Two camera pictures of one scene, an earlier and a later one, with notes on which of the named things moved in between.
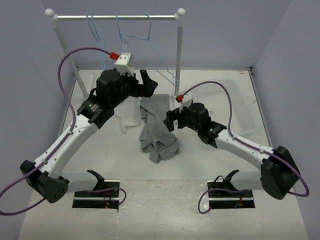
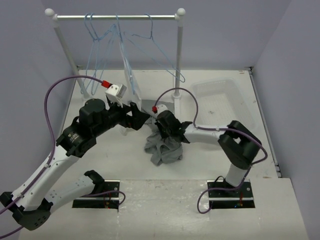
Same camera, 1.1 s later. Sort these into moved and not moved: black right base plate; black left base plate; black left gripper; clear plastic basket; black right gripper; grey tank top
Moved: black right gripper; black left gripper; grey tank top
Not moved: black left base plate; black right base plate; clear plastic basket
